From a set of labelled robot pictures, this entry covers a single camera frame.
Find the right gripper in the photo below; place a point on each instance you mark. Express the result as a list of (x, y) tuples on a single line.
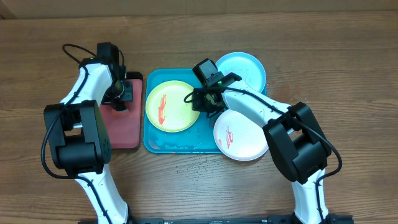
[(204, 106)]

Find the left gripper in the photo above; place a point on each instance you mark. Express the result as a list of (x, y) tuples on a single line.
[(125, 99)]

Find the white pink plate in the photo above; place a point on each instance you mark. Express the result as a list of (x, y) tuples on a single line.
[(238, 137)]

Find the yellow-green plate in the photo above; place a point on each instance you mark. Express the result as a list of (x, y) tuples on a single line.
[(166, 108)]

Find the light blue plate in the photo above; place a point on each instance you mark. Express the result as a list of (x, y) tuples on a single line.
[(248, 67)]

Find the dark green sponge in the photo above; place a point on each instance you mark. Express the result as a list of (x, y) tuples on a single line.
[(120, 108)]

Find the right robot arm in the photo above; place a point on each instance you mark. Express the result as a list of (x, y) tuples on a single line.
[(297, 144)]

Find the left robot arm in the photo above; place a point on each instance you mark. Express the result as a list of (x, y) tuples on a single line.
[(76, 144)]

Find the teal plastic tray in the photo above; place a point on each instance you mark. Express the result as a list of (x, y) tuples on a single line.
[(197, 139)]

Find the black tray with red mat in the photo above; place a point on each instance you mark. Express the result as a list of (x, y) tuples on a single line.
[(124, 127)]

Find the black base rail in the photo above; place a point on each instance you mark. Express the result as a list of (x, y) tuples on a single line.
[(272, 219)]

